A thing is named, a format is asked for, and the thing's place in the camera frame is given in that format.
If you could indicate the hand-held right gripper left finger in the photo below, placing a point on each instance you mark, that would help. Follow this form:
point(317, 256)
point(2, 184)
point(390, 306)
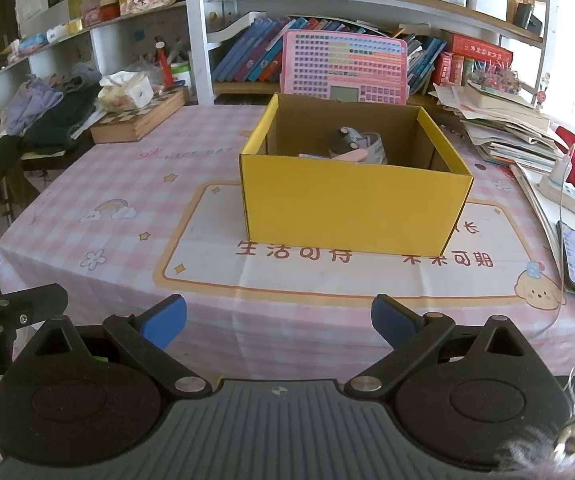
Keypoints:
point(165, 321)

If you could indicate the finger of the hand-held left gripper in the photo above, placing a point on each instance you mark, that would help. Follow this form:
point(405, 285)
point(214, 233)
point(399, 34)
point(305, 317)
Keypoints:
point(27, 305)

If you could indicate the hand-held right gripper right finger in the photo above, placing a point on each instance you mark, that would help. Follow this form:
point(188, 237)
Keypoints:
point(392, 319)

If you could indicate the yellow cardboard box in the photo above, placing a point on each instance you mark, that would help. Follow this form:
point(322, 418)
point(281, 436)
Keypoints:
point(347, 210)

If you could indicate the pink plush pig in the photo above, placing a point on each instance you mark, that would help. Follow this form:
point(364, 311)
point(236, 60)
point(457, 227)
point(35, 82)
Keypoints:
point(350, 156)

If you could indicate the pink checked tablecloth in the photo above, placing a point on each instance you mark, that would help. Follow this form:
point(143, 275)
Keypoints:
point(117, 260)

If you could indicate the pile of clothes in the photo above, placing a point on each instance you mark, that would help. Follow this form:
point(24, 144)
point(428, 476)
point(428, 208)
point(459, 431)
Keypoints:
point(52, 115)

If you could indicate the white paper sheets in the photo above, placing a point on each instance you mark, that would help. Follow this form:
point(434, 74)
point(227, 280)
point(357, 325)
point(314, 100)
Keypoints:
point(542, 200)

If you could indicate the wooden chess box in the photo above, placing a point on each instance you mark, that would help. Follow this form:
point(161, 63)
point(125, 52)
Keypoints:
point(140, 120)

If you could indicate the white power strip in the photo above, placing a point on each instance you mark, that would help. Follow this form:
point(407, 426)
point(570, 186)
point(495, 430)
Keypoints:
point(572, 202)

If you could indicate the white tissue box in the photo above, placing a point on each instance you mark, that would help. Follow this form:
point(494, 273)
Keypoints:
point(127, 91)

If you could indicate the white charger plug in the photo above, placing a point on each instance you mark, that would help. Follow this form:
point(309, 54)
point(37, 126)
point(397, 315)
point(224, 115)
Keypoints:
point(561, 171)

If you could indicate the pile of papers and books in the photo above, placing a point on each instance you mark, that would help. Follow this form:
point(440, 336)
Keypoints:
point(507, 125)

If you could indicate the green and white jar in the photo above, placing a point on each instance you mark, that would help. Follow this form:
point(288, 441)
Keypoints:
point(181, 76)

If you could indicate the white side shelf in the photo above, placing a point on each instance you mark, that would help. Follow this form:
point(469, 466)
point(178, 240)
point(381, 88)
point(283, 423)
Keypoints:
point(107, 42)

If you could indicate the red marker bottle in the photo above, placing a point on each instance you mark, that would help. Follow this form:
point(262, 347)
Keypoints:
point(165, 65)

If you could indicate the pink learning tablet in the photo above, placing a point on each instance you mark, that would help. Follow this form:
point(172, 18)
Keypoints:
point(342, 60)

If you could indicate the white bookshelf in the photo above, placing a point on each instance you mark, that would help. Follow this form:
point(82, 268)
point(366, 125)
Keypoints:
point(200, 50)

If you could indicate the red boxed book set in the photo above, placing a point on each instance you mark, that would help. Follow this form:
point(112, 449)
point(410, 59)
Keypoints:
point(477, 52)

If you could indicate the row of blue books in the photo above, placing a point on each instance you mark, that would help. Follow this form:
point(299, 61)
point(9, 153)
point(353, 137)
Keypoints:
point(247, 52)

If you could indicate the small black box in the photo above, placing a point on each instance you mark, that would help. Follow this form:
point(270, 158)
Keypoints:
point(526, 17)

